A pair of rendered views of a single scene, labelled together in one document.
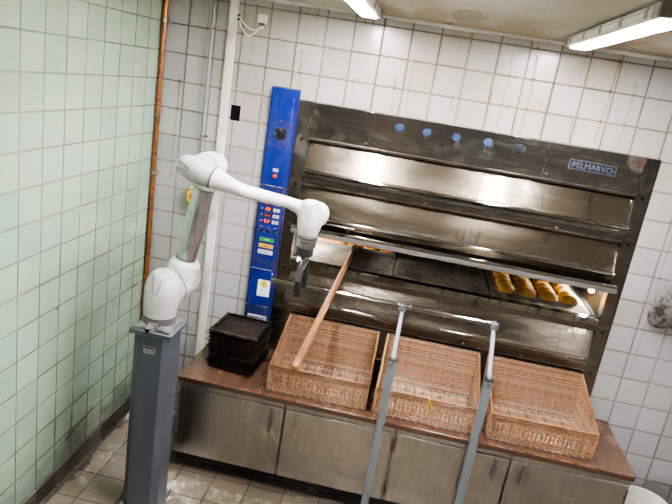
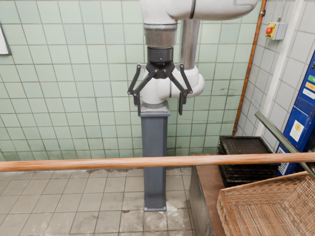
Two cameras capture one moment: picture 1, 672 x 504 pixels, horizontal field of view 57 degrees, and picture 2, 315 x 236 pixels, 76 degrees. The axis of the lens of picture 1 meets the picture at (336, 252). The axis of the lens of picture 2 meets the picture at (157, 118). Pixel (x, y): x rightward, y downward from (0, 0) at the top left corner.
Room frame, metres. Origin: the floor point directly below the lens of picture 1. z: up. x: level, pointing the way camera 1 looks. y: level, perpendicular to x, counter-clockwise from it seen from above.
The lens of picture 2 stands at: (2.54, -0.44, 1.62)
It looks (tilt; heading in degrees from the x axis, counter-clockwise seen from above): 30 degrees down; 82
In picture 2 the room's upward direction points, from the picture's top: straight up
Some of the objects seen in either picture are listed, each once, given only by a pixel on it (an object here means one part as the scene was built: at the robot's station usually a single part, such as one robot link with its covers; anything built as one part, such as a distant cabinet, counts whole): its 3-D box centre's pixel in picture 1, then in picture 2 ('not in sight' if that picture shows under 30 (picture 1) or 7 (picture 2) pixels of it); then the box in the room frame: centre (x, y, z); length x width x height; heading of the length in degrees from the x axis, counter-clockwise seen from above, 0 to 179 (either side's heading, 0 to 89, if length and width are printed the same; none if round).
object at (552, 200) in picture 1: (463, 183); not in sight; (3.40, -0.63, 1.80); 1.79 x 0.11 x 0.19; 84
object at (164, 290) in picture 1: (162, 291); (155, 83); (2.71, 0.78, 1.17); 0.18 x 0.16 x 0.22; 171
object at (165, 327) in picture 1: (157, 320); (151, 103); (2.68, 0.78, 1.03); 0.22 x 0.18 x 0.06; 174
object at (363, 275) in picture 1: (440, 290); not in sight; (3.43, -0.64, 1.16); 1.80 x 0.06 x 0.04; 84
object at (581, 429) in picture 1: (536, 404); not in sight; (3.07, -1.22, 0.72); 0.56 x 0.49 x 0.28; 85
